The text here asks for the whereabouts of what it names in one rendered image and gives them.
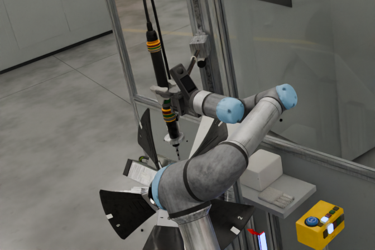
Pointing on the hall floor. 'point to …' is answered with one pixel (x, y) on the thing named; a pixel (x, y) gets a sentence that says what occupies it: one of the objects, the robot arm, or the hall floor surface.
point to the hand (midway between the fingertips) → (157, 83)
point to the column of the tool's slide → (206, 34)
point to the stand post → (244, 238)
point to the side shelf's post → (274, 231)
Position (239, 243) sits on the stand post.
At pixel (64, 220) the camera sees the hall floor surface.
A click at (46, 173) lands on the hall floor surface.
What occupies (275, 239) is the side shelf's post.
